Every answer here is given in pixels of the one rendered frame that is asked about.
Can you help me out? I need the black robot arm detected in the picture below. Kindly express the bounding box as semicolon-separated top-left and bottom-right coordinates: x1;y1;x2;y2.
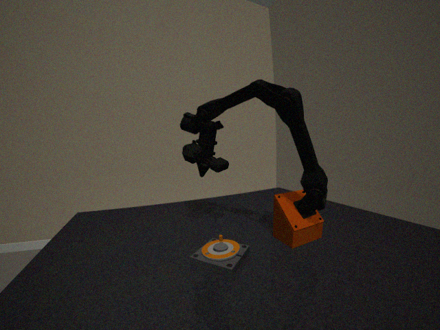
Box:
180;80;328;219

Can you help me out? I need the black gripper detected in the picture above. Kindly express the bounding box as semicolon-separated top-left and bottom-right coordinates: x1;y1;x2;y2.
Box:
196;138;229;177

